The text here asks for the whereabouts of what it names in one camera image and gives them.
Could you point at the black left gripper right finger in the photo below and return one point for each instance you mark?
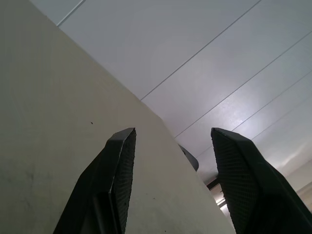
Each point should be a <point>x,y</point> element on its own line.
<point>243,182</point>

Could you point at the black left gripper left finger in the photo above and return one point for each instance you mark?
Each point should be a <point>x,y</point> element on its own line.
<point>102,195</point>

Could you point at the grey folding chair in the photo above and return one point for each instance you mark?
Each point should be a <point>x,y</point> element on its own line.
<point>191,158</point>

